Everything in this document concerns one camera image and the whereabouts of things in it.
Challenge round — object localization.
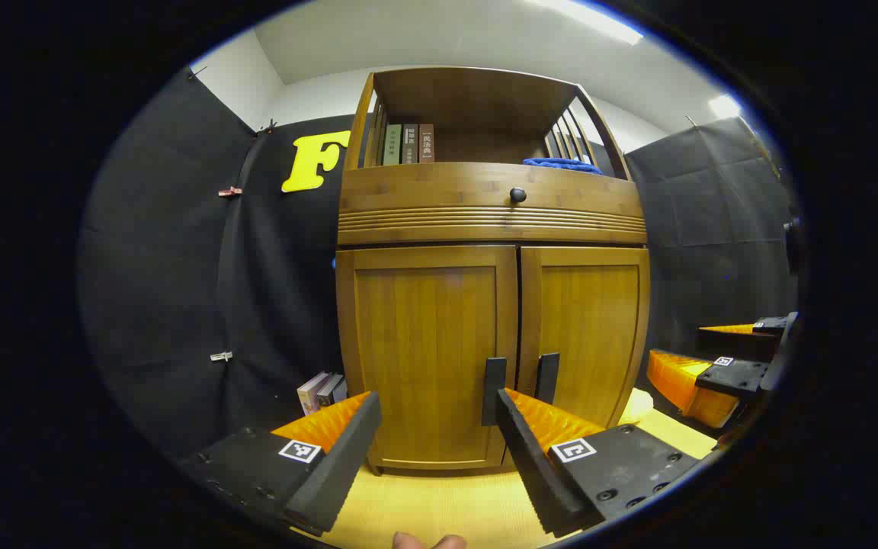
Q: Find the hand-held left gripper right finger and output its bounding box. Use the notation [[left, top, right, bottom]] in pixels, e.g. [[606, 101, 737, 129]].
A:
[[495, 387, 703, 538]]

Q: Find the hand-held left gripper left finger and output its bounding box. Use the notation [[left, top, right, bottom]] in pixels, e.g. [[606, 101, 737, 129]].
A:
[[180, 391, 383, 537]]

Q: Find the wooden cabinet door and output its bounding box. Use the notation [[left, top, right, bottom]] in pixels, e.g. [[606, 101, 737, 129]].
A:
[[336, 246, 520, 470], [519, 246, 652, 429]]

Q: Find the wooden double-door shoe cabinet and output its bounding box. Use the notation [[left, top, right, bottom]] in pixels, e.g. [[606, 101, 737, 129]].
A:
[[335, 66, 652, 475]]

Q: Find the white book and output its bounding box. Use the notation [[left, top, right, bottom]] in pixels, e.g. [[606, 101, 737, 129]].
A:
[[296, 371, 331, 416]]

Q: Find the black backdrop cloth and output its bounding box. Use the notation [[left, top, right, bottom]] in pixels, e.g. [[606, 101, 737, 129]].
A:
[[77, 67, 799, 458]]

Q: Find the blue cloth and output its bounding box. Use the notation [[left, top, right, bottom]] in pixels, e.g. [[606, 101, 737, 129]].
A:
[[523, 157, 604, 175]]

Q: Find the wooden ribbed drawer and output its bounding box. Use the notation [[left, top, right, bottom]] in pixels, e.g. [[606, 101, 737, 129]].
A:
[[338, 162, 647, 246]]

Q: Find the black door handle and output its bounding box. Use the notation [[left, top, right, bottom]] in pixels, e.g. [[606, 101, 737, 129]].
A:
[[536, 352, 560, 405], [482, 357, 508, 426]]

